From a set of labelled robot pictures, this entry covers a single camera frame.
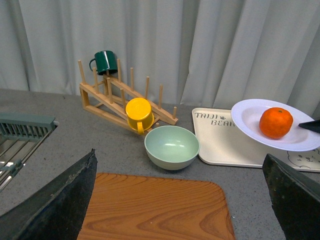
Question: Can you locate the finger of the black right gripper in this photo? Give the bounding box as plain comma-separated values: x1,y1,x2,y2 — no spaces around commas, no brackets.
298,119,320,133

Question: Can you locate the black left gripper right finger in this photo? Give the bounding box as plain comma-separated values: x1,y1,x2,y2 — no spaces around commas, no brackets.
262,153,320,240

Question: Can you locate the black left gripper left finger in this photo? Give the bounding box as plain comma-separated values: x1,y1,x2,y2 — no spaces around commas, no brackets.
0,149,98,240

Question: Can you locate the orange fruit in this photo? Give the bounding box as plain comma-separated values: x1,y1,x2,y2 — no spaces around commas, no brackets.
259,107,294,140

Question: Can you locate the white round plate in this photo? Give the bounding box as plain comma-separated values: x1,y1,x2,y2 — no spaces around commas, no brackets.
231,99,320,152

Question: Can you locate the wooden cutting board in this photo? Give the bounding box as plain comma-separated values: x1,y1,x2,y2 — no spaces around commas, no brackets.
78,173,235,240

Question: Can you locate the grey dish drainer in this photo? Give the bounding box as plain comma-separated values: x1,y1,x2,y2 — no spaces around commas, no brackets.
0,112,57,190

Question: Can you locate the beige bear tray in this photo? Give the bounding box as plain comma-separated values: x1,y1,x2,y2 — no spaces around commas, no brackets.
192,107,320,173

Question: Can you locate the wooden dish rack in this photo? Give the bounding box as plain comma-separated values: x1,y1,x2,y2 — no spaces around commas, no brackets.
77,58,179,133

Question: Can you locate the yellow mug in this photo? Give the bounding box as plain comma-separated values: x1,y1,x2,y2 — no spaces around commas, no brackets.
125,97,154,135

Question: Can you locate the green bowl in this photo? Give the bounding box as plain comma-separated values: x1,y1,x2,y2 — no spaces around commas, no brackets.
144,125,201,171

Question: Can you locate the grey curtain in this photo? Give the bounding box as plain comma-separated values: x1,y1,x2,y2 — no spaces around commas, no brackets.
0,0,320,119

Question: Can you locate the dark green mug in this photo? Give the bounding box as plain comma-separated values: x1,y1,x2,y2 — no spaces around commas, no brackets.
89,50,118,76

